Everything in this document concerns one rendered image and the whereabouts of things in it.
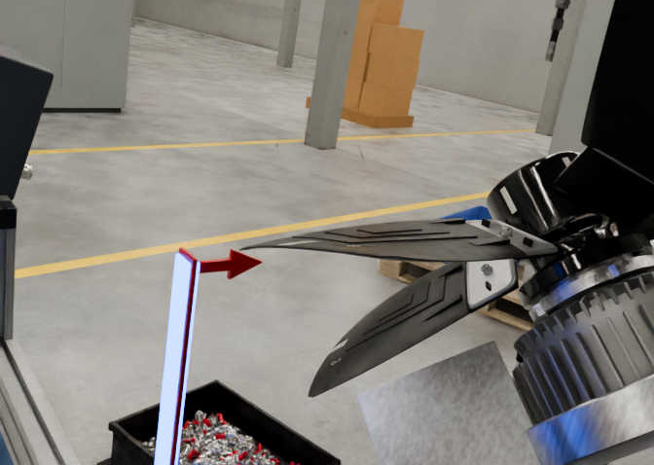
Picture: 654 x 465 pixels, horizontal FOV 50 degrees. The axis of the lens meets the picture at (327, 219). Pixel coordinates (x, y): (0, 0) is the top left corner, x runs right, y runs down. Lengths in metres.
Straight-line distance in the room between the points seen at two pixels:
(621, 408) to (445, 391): 0.17
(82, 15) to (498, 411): 6.58
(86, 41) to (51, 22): 0.37
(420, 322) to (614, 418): 0.28
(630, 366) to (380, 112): 8.24
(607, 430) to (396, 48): 8.26
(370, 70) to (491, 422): 8.37
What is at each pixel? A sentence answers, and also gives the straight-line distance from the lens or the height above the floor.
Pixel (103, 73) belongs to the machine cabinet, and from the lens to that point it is 7.26.
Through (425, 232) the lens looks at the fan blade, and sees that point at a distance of 0.65.
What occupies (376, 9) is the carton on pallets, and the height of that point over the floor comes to 1.39.
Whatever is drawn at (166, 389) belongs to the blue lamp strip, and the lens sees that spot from 0.57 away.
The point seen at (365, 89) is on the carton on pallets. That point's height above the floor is 0.42.
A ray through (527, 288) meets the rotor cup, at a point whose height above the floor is 1.13.
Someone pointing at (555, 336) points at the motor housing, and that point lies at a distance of 0.71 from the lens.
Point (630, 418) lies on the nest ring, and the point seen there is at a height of 1.09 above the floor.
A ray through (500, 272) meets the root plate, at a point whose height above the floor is 1.12.
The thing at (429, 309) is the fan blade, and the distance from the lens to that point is 0.85.
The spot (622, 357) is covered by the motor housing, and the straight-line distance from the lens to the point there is 0.69.
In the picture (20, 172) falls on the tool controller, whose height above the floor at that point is 1.09.
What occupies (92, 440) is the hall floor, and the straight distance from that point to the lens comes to 2.37.
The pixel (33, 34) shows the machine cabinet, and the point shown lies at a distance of 6.90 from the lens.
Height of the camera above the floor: 1.38
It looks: 17 degrees down
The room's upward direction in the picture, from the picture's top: 9 degrees clockwise
